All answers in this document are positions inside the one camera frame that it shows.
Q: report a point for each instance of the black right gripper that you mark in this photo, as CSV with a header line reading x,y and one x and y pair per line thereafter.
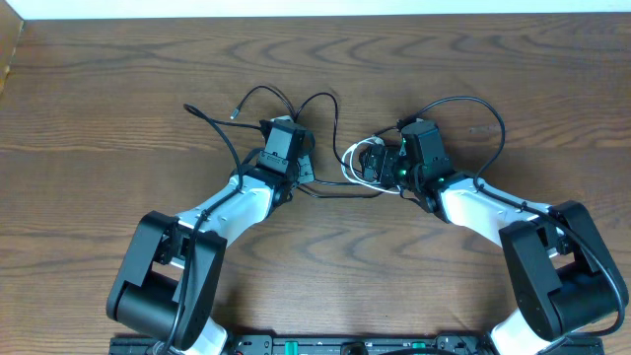
x,y
388,156

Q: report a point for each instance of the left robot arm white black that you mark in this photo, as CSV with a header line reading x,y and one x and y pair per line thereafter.
x,y
167,282

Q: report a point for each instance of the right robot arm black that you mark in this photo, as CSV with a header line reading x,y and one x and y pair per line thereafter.
x,y
562,273

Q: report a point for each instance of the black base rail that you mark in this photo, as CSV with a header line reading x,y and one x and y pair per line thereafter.
x,y
268,345

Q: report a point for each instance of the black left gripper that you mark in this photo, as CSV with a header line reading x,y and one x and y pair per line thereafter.
x,y
306,159

